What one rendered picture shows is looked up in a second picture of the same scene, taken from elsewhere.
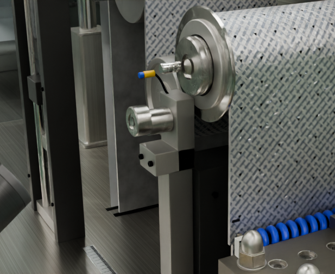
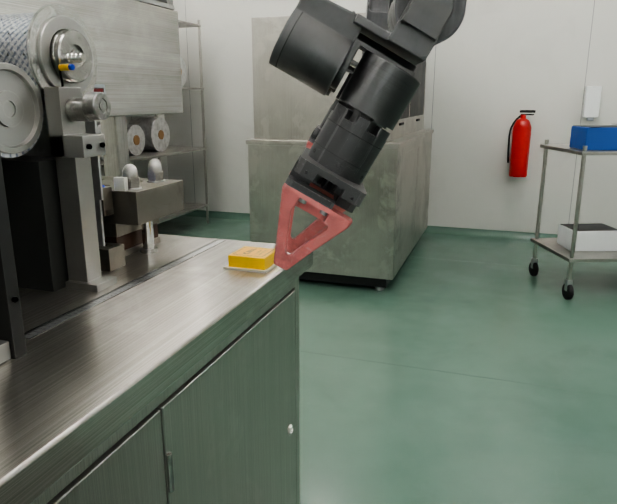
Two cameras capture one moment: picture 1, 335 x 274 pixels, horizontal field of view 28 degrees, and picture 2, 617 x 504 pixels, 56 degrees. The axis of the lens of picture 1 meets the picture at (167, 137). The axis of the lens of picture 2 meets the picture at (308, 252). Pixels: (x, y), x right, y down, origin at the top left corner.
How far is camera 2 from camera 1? 1.54 m
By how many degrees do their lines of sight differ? 124
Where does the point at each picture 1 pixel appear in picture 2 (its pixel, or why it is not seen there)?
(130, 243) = not seen: outside the picture
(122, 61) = not seen: outside the picture
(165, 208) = (89, 194)
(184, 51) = (72, 42)
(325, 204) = not seen: hidden behind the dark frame
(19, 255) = (81, 358)
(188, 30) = (54, 26)
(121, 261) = (44, 315)
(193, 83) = (84, 69)
